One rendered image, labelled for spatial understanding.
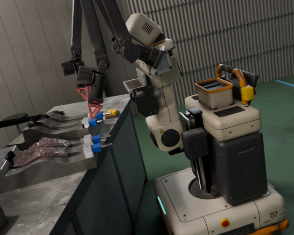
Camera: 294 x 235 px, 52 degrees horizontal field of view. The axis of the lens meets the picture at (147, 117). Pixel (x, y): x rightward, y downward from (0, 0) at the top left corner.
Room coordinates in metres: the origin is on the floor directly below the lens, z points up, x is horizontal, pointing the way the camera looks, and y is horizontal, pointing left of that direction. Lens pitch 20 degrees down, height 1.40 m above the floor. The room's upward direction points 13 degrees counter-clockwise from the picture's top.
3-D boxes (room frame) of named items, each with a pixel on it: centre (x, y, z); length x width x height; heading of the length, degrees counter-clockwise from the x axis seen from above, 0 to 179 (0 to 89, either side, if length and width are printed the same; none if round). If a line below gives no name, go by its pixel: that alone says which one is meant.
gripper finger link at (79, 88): (1.65, 0.30, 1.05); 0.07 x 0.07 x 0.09; 78
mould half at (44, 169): (1.30, 0.52, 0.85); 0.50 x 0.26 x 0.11; 95
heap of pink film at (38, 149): (1.31, 0.52, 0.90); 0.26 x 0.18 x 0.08; 95
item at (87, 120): (1.55, 0.28, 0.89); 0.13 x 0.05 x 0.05; 77
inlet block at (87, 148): (1.28, 0.25, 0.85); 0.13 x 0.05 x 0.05; 95
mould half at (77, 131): (1.67, 0.53, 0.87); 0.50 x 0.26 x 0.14; 78
